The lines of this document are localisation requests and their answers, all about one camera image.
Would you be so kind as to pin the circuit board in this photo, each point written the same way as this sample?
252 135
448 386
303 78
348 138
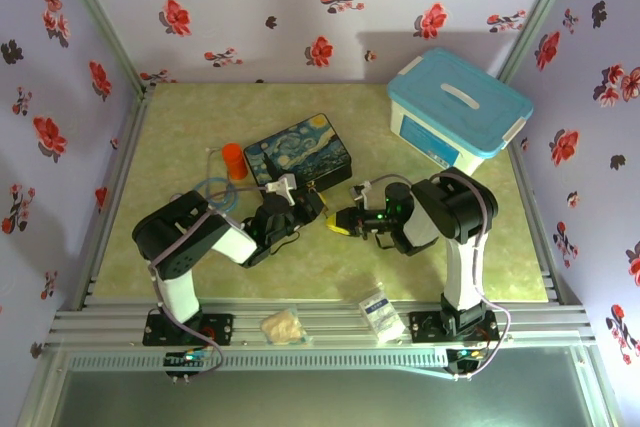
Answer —
185 358
467 357

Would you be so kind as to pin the starry night tin box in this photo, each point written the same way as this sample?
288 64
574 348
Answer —
295 152

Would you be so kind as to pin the white gauze packet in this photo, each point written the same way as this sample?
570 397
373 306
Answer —
382 317

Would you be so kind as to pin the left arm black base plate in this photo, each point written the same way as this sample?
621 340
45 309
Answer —
220 329

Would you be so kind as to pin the aluminium side rail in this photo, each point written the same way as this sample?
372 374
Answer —
120 172
535 227

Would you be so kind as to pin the orange plastic cup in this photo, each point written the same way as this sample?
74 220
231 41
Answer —
235 162

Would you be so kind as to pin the right circuit board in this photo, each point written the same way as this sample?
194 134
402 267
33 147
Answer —
467 357

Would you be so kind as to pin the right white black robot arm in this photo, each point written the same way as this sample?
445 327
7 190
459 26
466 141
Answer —
465 207

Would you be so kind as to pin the aluminium rail table edge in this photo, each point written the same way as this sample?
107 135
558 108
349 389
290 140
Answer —
330 322

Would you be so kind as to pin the left circuit board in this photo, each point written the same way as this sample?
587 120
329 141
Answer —
185 358

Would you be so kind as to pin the aluminium corner post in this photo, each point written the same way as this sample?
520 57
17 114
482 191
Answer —
540 12
100 22

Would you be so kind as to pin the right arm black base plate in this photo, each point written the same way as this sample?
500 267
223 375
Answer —
425 327

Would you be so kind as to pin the white storage box blue lid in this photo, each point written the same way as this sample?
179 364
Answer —
450 107

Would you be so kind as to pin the bag of cotton balls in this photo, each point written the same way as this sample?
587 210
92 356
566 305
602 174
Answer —
284 328

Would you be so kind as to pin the blue stethoscope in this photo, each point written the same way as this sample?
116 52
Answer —
220 192

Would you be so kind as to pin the yellow soft item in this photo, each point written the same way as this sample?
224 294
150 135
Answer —
334 226

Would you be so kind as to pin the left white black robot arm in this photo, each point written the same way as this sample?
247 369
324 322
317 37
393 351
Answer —
180 232

